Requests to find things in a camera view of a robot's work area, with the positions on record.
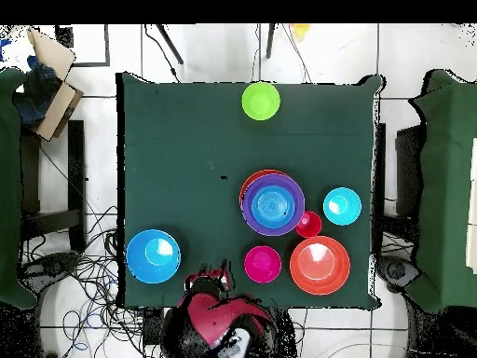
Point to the large blue bowl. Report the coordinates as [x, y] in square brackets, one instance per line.
[153, 257]

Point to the purple bowl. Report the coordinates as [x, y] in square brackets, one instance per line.
[247, 209]

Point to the translucent blue straight-sided bowl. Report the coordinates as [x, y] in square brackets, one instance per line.
[273, 207]

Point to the orange bowl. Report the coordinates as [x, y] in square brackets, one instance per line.
[249, 179]
[319, 264]

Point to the small green bowl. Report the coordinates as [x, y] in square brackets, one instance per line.
[261, 101]

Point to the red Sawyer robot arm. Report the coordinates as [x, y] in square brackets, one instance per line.
[212, 320]

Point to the pink bowl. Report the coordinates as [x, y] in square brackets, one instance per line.
[262, 264]

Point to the red cup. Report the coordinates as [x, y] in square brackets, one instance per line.
[311, 225]

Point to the dark green tablecloth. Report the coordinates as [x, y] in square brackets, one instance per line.
[167, 149]

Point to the small blue ribbed bowl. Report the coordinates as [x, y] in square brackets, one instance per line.
[342, 206]

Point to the black stand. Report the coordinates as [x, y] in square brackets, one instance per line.
[76, 167]

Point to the green cloth side table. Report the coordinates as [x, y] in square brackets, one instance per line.
[447, 186]
[9, 186]

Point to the cardboard box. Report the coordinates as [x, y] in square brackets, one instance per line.
[56, 112]

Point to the black tripod leg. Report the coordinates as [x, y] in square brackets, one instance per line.
[270, 41]
[169, 44]

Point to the dark blue cloth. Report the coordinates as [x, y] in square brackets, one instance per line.
[37, 93]

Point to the yellow object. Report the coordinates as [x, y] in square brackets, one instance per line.
[300, 30]

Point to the black metal frame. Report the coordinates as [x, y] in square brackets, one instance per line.
[107, 44]

